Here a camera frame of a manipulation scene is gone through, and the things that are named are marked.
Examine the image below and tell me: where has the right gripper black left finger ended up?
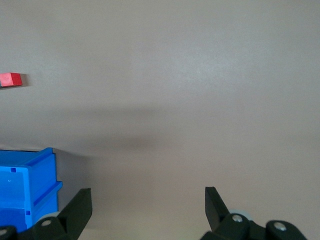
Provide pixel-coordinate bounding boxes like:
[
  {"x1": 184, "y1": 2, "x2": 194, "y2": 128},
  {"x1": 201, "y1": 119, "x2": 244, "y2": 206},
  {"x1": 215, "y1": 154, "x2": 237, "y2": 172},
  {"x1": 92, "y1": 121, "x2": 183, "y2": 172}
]
[{"x1": 0, "y1": 187, "x2": 93, "y2": 240}]

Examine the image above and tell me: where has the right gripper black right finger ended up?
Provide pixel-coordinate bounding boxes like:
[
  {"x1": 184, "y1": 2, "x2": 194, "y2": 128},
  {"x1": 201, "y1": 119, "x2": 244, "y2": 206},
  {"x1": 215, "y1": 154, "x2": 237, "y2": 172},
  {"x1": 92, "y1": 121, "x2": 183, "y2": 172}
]
[{"x1": 199, "y1": 186, "x2": 308, "y2": 240}]

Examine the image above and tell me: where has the small red cube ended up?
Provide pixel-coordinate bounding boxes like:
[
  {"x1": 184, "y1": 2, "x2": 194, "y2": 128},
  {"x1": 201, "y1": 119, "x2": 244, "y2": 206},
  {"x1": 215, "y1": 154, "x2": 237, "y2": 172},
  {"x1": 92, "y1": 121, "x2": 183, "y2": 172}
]
[{"x1": 0, "y1": 72, "x2": 23, "y2": 88}]

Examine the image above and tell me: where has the blue plastic storage bin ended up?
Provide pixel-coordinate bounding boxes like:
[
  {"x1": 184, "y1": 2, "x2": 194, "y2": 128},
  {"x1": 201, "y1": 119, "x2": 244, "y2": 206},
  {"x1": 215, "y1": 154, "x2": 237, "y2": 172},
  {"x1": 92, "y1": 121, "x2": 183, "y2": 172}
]
[{"x1": 0, "y1": 147, "x2": 63, "y2": 233}]

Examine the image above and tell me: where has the brown table cover mat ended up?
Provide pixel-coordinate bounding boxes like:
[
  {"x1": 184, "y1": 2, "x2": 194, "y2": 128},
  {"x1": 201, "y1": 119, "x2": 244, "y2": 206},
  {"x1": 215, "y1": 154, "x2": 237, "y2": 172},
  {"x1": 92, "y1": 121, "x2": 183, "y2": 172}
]
[{"x1": 0, "y1": 0, "x2": 320, "y2": 240}]

